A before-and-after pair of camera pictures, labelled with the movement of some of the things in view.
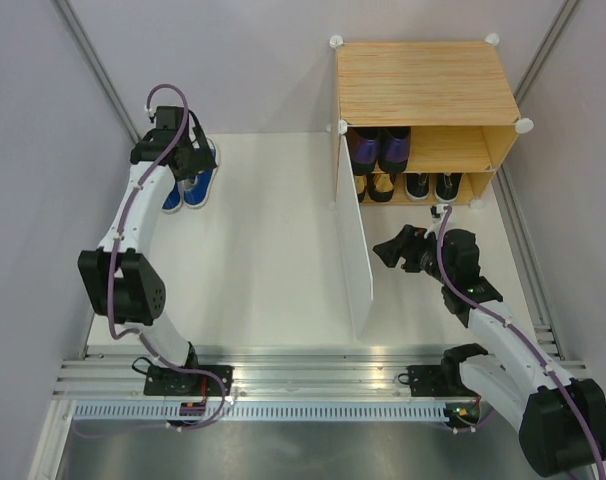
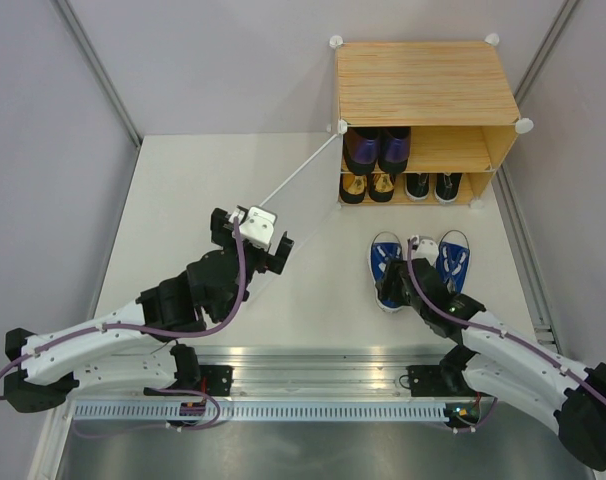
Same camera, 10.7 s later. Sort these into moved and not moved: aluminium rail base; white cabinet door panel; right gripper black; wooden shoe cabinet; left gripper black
Moved: white cabinet door panel; right gripper black; left gripper black
Not moved: wooden shoe cabinet; aluminium rail base
